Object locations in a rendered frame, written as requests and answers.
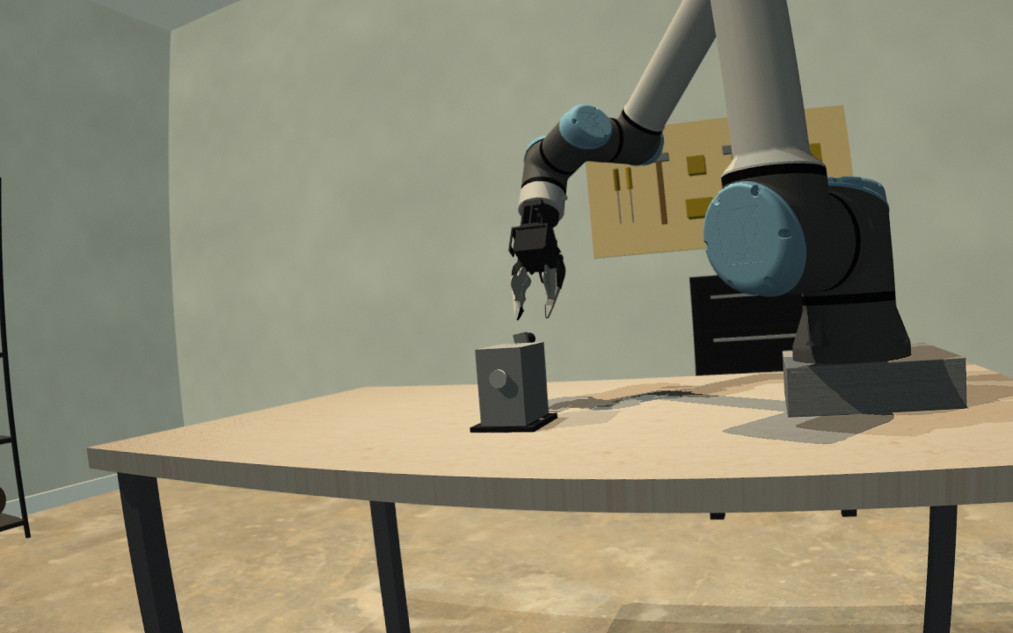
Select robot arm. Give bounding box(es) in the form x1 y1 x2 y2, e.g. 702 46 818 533
518 0 911 364

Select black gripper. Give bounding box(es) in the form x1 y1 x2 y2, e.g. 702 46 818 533
508 199 565 320

